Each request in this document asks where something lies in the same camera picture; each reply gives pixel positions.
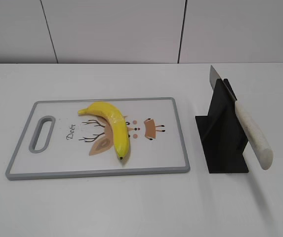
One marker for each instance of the white handled cleaver knife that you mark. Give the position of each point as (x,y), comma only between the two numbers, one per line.
(256,137)

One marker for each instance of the yellow plastic banana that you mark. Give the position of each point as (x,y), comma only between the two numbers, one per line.
(116,121)

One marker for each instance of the white deer cutting board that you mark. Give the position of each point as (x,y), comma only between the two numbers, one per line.
(58,143)

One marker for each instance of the black knife stand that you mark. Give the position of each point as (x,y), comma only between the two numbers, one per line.
(222,137)

